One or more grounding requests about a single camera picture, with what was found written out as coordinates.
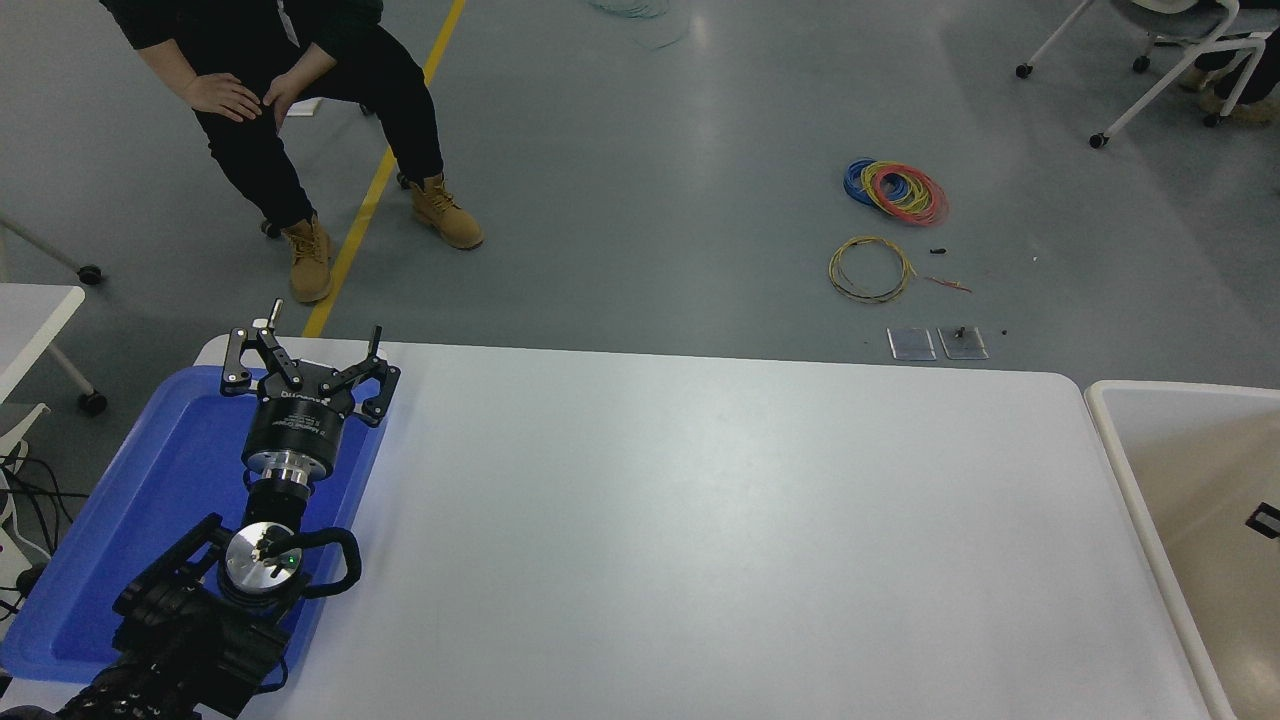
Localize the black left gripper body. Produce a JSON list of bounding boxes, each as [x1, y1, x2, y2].
[[243, 372, 361, 469]]

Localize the person's left hand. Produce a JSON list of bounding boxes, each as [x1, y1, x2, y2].
[[262, 72, 301, 136]]

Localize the person's right hand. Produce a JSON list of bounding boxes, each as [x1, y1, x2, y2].
[[183, 72, 264, 123]]

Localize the large pale bin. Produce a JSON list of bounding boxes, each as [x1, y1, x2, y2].
[[1085, 380, 1280, 720]]

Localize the blue plastic tray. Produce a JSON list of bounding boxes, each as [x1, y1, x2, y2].
[[0, 364, 391, 686]]

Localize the grey leg with caster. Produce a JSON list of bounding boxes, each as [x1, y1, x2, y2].
[[0, 215, 103, 287]]

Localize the seated person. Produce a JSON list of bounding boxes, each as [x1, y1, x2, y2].
[[98, 0, 485, 304]]

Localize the white side table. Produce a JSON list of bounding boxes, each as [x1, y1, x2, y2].
[[0, 283, 108, 417]]

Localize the person beside white chair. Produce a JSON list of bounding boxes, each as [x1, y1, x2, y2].
[[1180, 0, 1280, 126]]

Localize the white rolling chair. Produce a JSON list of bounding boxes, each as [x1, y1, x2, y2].
[[1015, 0, 1280, 151]]

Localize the stack of clear discs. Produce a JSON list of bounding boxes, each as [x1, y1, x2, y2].
[[588, 0, 691, 49]]

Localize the black floor cables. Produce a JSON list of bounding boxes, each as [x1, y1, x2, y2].
[[0, 455, 91, 616]]

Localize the red and yellow wire coil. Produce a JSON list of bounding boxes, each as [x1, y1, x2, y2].
[[862, 160, 949, 227]]

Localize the yellow and black wire coil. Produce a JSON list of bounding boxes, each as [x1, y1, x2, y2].
[[828, 236, 916, 305]]

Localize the blue wire coil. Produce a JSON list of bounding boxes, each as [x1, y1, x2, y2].
[[843, 158, 906, 208]]

